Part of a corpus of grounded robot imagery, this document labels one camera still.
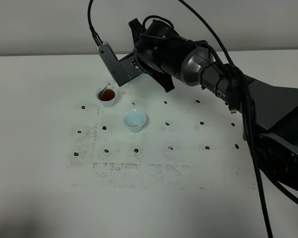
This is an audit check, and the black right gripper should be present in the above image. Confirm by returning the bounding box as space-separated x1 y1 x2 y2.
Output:
129 19 196 92

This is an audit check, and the light blue porcelain teapot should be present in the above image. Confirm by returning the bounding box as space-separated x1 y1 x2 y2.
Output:
108 74 146 86

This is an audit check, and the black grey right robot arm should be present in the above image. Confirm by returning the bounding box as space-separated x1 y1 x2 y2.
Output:
129 17 298 191

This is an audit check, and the far blue porcelain teacup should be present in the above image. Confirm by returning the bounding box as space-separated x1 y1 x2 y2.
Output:
96 86 118 107

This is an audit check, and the blue porcelain teacup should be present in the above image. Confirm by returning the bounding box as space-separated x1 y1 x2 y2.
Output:
123 109 147 132
96 86 118 107

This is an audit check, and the near blue porcelain teacup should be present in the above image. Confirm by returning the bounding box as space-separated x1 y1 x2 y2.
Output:
123 109 147 132

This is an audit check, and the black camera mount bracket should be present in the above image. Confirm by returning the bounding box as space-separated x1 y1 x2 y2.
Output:
119 53 144 83

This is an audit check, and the silver depth camera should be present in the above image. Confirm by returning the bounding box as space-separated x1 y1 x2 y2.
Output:
98 42 129 87

